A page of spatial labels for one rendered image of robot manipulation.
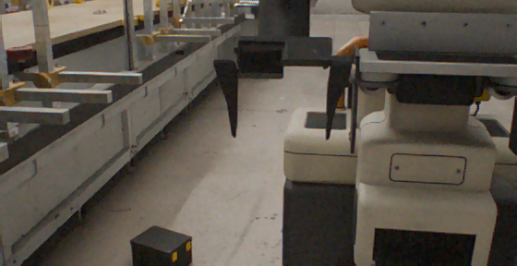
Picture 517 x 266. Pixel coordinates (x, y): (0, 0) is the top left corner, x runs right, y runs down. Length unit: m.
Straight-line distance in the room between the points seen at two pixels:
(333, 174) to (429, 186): 0.31
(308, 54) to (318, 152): 0.66
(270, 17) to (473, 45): 0.39
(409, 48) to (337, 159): 0.42
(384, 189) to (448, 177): 0.11
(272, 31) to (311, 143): 0.64
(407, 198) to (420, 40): 0.26
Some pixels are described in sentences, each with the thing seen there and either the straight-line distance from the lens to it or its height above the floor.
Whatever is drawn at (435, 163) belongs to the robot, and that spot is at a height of 0.85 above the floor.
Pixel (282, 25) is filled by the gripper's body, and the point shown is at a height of 1.11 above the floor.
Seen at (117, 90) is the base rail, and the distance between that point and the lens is 2.27.
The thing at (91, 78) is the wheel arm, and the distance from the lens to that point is 1.81.
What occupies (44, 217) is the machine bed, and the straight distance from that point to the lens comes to 2.39.
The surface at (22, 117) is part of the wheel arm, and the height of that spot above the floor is 0.83.
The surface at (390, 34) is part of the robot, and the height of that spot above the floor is 1.07.
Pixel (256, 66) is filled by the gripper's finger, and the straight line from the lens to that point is 0.59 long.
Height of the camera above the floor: 1.17
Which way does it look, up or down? 17 degrees down
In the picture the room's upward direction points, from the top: straight up
